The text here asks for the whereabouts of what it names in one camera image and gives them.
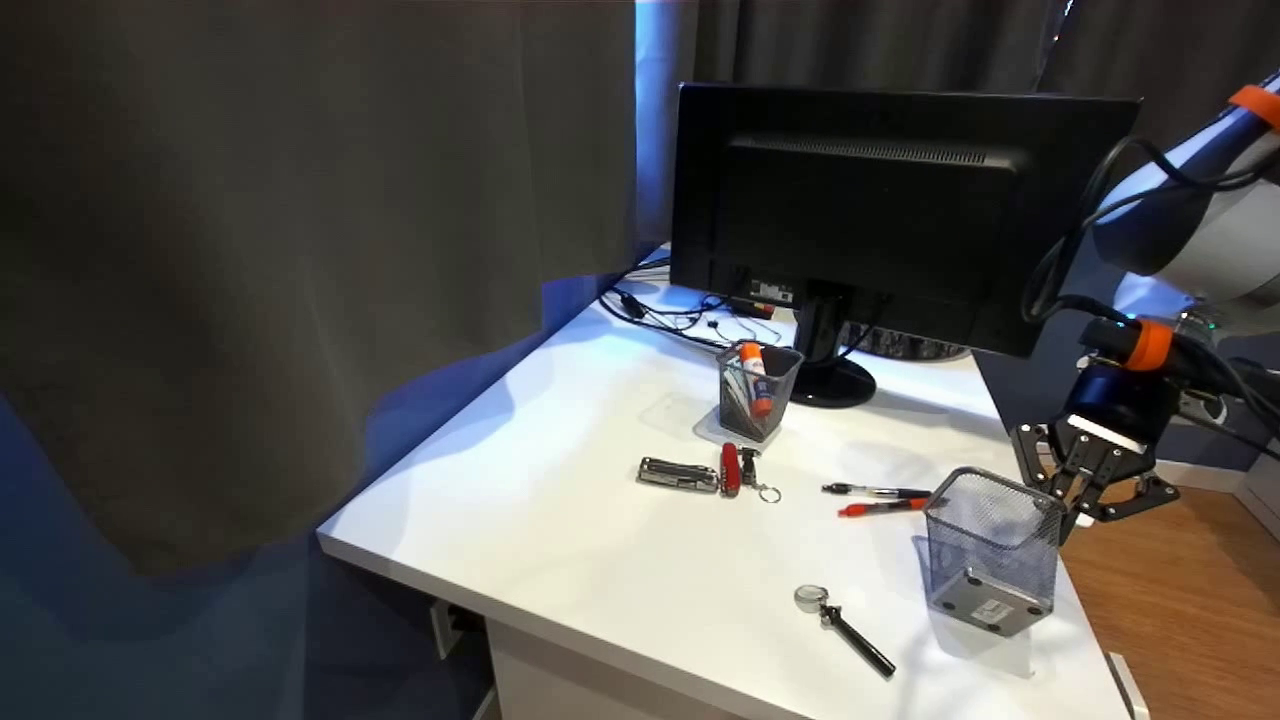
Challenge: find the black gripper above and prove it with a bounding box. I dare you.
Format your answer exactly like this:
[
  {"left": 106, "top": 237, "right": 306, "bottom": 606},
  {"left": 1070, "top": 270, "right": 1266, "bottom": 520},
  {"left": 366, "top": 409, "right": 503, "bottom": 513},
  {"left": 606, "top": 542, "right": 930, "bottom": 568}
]
[{"left": 1013, "top": 413, "right": 1182, "bottom": 542}]

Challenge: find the grey mesh basket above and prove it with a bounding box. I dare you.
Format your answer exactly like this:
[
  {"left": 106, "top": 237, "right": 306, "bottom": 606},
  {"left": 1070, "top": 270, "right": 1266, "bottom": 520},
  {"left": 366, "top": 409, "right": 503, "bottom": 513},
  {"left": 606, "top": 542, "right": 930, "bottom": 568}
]
[{"left": 923, "top": 468, "right": 1065, "bottom": 635}]

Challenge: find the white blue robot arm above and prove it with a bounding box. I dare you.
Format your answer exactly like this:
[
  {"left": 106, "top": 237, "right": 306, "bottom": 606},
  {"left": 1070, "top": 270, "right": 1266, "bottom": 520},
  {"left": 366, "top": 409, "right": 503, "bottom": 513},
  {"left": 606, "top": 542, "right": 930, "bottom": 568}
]
[{"left": 1013, "top": 75, "right": 1280, "bottom": 539}]

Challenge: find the red pen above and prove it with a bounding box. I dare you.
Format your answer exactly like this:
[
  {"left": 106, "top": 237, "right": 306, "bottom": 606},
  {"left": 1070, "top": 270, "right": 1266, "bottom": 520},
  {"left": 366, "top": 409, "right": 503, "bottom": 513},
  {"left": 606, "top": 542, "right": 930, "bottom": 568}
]
[{"left": 836, "top": 496, "right": 932, "bottom": 520}]

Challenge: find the black pen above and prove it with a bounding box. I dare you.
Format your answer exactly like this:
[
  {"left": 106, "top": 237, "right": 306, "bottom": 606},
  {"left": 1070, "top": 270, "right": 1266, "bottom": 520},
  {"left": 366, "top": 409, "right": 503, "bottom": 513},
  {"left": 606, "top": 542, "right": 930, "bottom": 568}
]
[{"left": 822, "top": 479, "right": 932, "bottom": 498}]

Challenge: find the black computer monitor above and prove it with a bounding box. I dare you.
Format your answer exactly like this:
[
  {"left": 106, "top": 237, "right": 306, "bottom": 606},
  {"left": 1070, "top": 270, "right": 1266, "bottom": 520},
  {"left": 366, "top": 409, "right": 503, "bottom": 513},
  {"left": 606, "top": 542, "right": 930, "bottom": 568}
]
[{"left": 673, "top": 82, "right": 1141, "bottom": 409}]

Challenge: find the dark mesh pen cup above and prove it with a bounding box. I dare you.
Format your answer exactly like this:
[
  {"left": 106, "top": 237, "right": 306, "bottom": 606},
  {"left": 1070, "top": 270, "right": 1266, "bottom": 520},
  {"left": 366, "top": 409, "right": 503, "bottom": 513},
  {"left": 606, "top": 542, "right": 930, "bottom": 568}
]
[{"left": 715, "top": 340, "right": 799, "bottom": 439}]

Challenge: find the grey metal multitool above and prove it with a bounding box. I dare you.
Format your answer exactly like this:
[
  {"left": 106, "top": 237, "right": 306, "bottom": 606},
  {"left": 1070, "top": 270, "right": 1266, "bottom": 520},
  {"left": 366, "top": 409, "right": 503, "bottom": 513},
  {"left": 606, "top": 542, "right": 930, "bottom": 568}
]
[{"left": 637, "top": 457, "right": 721, "bottom": 496}]

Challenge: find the dark grey curtain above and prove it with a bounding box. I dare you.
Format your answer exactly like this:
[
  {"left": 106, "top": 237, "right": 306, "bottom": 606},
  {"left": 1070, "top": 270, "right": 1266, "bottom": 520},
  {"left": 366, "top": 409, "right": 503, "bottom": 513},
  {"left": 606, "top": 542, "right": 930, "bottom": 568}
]
[{"left": 0, "top": 0, "right": 637, "bottom": 574}]

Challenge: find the black handled magnifying glass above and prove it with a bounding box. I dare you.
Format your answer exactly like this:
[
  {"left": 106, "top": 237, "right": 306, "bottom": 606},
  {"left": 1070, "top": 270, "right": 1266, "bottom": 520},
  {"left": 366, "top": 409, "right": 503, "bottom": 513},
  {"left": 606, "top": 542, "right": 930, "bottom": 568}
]
[{"left": 794, "top": 583, "right": 896, "bottom": 680}]

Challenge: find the red pocket knife with ring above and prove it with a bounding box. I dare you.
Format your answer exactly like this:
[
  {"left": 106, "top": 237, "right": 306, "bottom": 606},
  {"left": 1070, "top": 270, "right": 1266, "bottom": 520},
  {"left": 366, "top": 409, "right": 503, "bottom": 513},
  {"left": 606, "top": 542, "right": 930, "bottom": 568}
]
[{"left": 721, "top": 445, "right": 786, "bottom": 504}]

